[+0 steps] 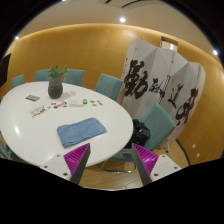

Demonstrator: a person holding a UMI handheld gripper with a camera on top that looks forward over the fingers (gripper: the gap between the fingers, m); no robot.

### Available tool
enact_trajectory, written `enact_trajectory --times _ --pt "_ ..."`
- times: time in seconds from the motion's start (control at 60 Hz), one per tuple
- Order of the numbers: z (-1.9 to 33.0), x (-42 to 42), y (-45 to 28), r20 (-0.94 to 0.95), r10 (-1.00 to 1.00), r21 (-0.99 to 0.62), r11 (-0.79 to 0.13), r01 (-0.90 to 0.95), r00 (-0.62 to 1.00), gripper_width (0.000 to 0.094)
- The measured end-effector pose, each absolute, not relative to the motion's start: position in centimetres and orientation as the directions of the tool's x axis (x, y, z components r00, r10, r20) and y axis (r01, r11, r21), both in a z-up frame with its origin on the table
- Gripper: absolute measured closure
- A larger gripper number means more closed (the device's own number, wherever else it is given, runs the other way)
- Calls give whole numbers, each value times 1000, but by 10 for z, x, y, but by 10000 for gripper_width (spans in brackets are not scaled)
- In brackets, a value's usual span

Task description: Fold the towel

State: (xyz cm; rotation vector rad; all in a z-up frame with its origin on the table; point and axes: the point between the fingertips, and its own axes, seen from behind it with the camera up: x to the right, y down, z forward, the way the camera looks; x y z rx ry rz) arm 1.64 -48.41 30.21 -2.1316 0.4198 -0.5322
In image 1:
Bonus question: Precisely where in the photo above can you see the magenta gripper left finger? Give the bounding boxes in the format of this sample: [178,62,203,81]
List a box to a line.
[40,142,92,185]

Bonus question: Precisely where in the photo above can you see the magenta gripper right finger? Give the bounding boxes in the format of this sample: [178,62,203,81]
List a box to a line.
[130,142,183,187]

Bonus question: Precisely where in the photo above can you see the blue towel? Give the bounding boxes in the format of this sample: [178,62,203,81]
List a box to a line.
[57,118,107,148]

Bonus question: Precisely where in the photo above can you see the black bag on chair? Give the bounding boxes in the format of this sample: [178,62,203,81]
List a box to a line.
[126,119,151,148]

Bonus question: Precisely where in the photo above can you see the teal chair near screen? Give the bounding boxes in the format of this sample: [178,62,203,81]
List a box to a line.
[101,103,176,173]

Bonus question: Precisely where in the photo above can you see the colourful stickers sheet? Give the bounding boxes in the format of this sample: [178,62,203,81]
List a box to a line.
[31,105,46,118]

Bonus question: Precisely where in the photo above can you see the white oval table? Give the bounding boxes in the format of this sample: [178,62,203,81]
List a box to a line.
[0,82,133,166]

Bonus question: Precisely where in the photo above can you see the dark grey plant vase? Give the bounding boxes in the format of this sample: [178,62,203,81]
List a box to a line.
[48,76,63,99]

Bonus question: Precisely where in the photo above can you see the grey card on table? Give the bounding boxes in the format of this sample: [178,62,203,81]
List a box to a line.
[25,95,40,102]

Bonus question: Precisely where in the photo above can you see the teal chair behind table right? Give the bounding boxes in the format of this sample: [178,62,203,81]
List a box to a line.
[95,73,123,100]

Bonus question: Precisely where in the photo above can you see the teal chair behind vase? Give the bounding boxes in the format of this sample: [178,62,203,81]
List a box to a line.
[64,69,84,86]

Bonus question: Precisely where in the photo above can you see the white calligraphy folding screen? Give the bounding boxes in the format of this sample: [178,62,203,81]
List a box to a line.
[121,39,206,147]

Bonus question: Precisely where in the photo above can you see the green potted plant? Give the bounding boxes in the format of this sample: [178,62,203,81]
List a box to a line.
[48,65,68,77]

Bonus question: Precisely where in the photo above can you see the teal chair back left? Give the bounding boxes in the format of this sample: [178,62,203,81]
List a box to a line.
[34,69,49,82]

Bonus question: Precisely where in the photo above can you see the teal chair far left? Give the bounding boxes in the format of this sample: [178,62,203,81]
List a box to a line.
[11,75,24,88]

